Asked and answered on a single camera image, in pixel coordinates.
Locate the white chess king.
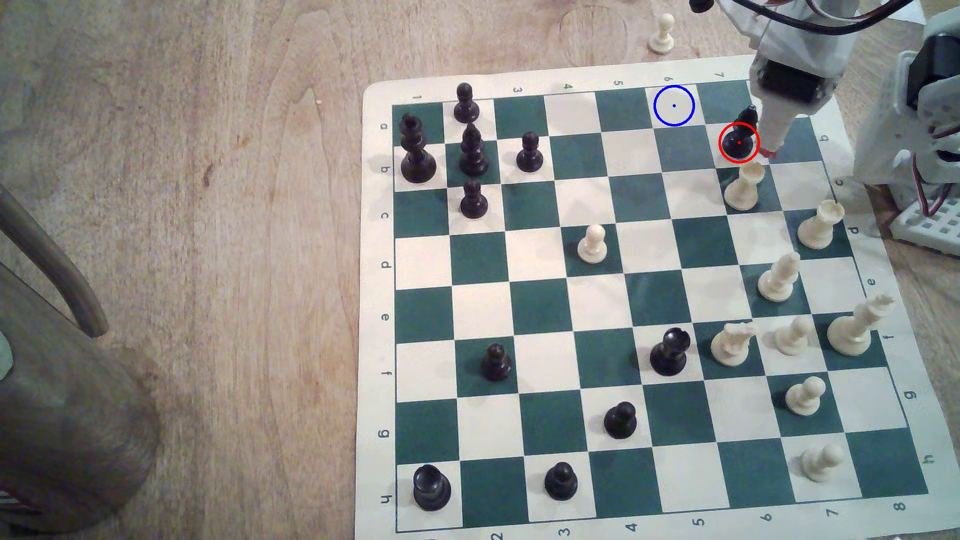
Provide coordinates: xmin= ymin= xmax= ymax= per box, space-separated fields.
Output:
xmin=827 ymin=292 xmax=897 ymax=357

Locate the dark grey round object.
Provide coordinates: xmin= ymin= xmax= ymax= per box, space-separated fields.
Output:
xmin=0 ymin=262 xmax=163 ymax=535

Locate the black chess knight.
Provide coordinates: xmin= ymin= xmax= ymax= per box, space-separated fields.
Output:
xmin=649 ymin=327 xmax=692 ymax=378

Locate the grey curved bar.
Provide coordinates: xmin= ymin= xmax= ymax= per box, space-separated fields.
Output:
xmin=0 ymin=183 xmax=111 ymax=339

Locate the white chess bishop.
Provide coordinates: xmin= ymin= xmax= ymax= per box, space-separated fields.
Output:
xmin=757 ymin=251 xmax=802 ymax=303

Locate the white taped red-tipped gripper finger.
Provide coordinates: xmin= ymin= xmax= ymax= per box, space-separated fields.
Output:
xmin=756 ymin=103 xmax=798 ymax=160

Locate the black chess rook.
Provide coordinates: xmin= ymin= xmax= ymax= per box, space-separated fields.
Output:
xmin=412 ymin=464 xmax=453 ymax=513

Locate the white chess rook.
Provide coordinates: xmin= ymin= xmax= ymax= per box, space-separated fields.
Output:
xmin=723 ymin=161 xmax=767 ymax=212
xmin=796 ymin=198 xmax=846 ymax=251

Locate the black chess bishop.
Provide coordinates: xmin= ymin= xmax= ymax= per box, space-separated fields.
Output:
xmin=721 ymin=105 xmax=760 ymax=161
xmin=458 ymin=123 xmax=490 ymax=179

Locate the white chess pawn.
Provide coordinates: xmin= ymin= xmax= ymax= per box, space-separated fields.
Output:
xmin=800 ymin=442 xmax=846 ymax=483
xmin=648 ymin=12 xmax=676 ymax=55
xmin=576 ymin=223 xmax=609 ymax=265
xmin=785 ymin=375 xmax=827 ymax=417
xmin=774 ymin=315 xmax=813 ymax=357

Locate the black chess pawn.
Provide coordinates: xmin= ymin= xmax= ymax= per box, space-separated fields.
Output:
xmin=603 ymin=402 xmax=639 ymax=441
xmin=459 ymin=179 xmax=489 ymax=220
xmin=544 ymin=462 xmax=579 ymax=502
xmin=516 ymin=131 xmax=545 ymax=174
xmin=480 ymin=342 xmax=514 ymax=382
xmin=453 ymin=82 xmax=481 ymax=125

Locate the green white chess board mat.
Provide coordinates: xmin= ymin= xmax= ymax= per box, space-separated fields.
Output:
xmin=354 ymin=51 xmax=951 ymax=540

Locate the red white wire bundle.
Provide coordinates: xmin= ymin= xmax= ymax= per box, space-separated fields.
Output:
xmin=909 ymin=129 xmax=955 ymax=219

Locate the white chess knight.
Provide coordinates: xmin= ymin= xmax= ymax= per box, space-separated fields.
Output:
xmin=710 ymin=321 xmax=758 ymax=368

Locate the white breadboard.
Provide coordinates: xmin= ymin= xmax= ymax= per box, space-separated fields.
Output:
xmin=891 ymin=196 xmax=960 ymax=258

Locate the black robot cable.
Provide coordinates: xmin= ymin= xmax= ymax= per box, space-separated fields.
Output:
xmin=731 ymin=0 xmax=913 ymax=36

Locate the tall black chess queen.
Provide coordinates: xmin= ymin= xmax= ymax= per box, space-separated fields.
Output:
xmin=399 ymin=112 xmax=438 ymax=185

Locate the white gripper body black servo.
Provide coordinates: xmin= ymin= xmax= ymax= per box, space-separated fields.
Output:
xmin=716 ymin=0 xmax=882 ymax=118

